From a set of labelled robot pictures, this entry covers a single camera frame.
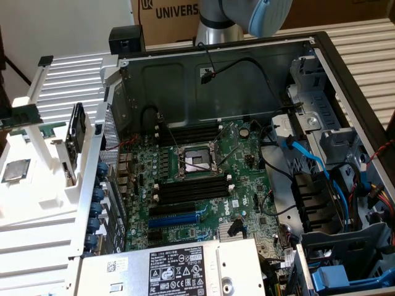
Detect brown cardboard box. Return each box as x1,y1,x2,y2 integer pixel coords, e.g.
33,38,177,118
277,0,395,30

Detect silver power supply unit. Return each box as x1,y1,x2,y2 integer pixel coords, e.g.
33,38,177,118
76,237,267,296

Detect thin metal locking lever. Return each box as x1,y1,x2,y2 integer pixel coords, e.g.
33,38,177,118
217,146,240,169
157,113,181,150

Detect cardboard box Universal print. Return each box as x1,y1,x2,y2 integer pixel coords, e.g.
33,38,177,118
129,0,203,44

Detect thin black wire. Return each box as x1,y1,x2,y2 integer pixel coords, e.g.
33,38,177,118
260,189,299,216
258,125,299,186

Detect yellow red wire bundle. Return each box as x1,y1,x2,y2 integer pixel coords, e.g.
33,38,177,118
366,182,395,224

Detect green motherboard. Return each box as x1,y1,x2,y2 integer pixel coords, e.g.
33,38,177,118
116,119,299,258

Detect blue data wire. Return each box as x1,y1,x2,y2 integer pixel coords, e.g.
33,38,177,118
359,163,373,194
282,135,351,231

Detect green RAM stick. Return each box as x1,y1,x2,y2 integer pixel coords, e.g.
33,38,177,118
18,122,67,140
0,104,44,130

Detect disk bay blue rails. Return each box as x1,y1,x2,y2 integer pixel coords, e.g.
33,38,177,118
296,220,395,296

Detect long black expansion slot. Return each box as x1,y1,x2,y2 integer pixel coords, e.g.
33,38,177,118
149,202,198,218

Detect white parts rack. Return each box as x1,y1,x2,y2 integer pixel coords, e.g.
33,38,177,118
0,55,104,235

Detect open grey PC case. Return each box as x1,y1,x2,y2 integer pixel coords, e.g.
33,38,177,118
73,30,395,296

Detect CPU socket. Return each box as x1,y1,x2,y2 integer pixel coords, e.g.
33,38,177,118
175,140,225,182

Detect grey metal disk bay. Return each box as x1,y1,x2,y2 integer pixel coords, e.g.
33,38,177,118
285,55,359,169

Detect silver finned heat sink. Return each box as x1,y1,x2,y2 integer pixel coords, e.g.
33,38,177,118
217,220,247,241

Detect black looped wire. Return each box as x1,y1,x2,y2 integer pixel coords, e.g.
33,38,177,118
140,104,163,136

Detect black plastic fan shroud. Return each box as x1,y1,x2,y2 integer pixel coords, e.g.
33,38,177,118
291,171,348,235

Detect blue expansion slot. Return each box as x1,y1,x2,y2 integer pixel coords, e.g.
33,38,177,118
147,212,201,229

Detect black wire with connector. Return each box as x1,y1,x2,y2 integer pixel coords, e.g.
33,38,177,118
197,41,286,109

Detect RAM slot black latches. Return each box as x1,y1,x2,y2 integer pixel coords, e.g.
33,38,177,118
159,132,220,148
159,123,220,138
159,184,232,202
159,175,231,191

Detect black plastic block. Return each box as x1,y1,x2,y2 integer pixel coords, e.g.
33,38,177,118
109,26,146,58

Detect RAM slot white latches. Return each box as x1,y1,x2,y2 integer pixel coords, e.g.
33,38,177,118
155,121,220,133
152,189,236,207
153,174,233,197
155,125,223,143

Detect red black twisted wire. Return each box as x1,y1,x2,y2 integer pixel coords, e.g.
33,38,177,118
368,144,395,163
118,134,140,151

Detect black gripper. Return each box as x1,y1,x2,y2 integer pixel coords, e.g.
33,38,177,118
0,26,12,109

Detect short black expansion slot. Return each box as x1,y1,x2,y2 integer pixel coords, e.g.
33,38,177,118
146,230,164,244

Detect black graphics card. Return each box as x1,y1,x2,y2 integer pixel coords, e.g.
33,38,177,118
61,103,87,189

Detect silver CPU chip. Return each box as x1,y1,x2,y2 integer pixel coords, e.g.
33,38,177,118
1,158,31,184

